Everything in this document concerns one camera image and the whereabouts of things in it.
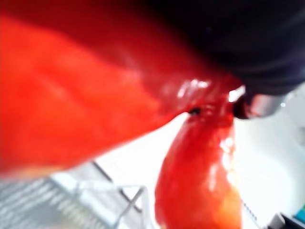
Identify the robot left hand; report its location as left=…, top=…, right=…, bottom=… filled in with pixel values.
left=152, top=0, right=305, bottom=120

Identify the dark box with teal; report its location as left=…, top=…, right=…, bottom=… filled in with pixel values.
left=269, top=207, right=305, bottom=229

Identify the white wire basket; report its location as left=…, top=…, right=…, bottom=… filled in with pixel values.
left=0, top=161, right=148, bottom=229

